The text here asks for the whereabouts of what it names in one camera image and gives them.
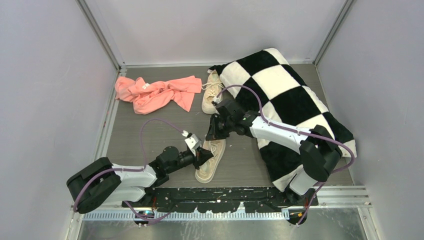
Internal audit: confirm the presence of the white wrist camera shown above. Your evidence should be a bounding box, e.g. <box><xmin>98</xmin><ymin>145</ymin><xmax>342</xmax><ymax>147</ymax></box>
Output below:
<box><xmin>181</xmin><ymin>130</ymin><xmax>202</xmax><ymax>155</ymax></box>
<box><xmin>212</xmin><ymin>95</ymin><xmax>222</xmax><ymax>106</ymax></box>

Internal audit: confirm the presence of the black white checkered pillow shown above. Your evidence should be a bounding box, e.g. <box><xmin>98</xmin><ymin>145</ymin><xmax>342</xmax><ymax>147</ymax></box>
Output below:
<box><xmin>208</xmin><ymin>47</ymin><xmax>358</xmax><ymax>193</ymax></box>

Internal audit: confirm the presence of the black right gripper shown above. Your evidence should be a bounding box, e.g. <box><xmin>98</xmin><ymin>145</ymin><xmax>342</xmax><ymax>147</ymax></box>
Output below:
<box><xmin>206</xmin><ymin>114</ymin><xmax>234</xmax><ymax>141</ymax></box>

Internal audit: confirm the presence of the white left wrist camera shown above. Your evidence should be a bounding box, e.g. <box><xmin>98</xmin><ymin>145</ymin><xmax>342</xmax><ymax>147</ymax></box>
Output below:
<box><xmin>181</xmin><ymin>130</ymin><xmax>202</xmax><ymax>155</ymax></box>

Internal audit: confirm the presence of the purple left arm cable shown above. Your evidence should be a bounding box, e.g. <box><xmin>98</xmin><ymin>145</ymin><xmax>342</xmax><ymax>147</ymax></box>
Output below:
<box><xmin>72</xmin><ymin>118</ymin><xmax>191</xmax><ymax>227</ymax></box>

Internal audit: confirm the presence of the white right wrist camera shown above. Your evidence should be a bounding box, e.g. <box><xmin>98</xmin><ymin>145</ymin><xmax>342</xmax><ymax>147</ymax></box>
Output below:
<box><xmin>212</xmin><ymin>95</ymin><xmax>222</xmax><ymax>106</ymax></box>

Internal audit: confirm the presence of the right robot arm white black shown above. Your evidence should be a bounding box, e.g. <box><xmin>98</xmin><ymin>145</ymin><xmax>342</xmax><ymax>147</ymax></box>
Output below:
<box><xmin>205</xmin><ymin>99</ymin><xmax>343</xmax><ymax>205</ymax></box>

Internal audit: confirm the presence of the aluminium front rail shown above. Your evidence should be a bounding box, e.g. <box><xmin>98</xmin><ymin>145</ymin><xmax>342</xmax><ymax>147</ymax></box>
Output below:
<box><xmin>71</xmin><ymin>186</ymin><xmax>372</xmax><ymax>223</ymax></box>

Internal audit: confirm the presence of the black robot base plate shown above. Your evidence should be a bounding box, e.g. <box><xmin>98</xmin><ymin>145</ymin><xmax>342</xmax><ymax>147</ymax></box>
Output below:
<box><xmin>129</xmin><ymin>186</ymin><xmax>318</xmax><ymax>214</ymax></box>

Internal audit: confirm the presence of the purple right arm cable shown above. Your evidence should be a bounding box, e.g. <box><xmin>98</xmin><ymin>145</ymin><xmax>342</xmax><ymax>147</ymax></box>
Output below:
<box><xmin>215</xmin><ymin>84</ymin><xmax>356</xmax><ymax>226</ymax></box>

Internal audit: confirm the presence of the pink cloth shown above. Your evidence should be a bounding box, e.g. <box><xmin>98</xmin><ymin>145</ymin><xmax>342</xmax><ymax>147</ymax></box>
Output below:
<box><xmin>114</xmin><ymin>75</ymin><xmax>202</xmax><ymax>115</ymax></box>

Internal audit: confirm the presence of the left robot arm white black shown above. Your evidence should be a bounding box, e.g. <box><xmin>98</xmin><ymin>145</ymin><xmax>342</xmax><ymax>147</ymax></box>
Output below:
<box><xmin>66</xmin><ymin>146</ymin><xmax>214</xmax><ymax>214</ymax></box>

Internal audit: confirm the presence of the beige sneaker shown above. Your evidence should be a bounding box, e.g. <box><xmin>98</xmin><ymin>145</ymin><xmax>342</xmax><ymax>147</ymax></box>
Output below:
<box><xmin>201</xmin><ymin>70</ymin><xmax>225</xmax><ymax>115</ymax></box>
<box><xmin>194</xmin><ymin>139</ymin><xmax>226</xmax><ymax>184</ymax></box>

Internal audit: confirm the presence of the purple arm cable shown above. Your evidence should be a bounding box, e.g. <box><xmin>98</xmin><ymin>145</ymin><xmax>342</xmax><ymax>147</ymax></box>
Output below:
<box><xmin>215</xmin><ymin>84</ymin><xmax>356</xmax><ymax>226</ymax></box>
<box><xmin>72</xmin><ymin>118</ymin><xmax>191</xmax><ymax>227</ymax></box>

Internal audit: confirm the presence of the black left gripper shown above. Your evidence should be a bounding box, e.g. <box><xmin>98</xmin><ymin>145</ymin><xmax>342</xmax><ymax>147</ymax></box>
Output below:
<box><xmin>166</xmin><ymin>146</ymin><xmax>214</xmax><ymax>174</ymax></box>

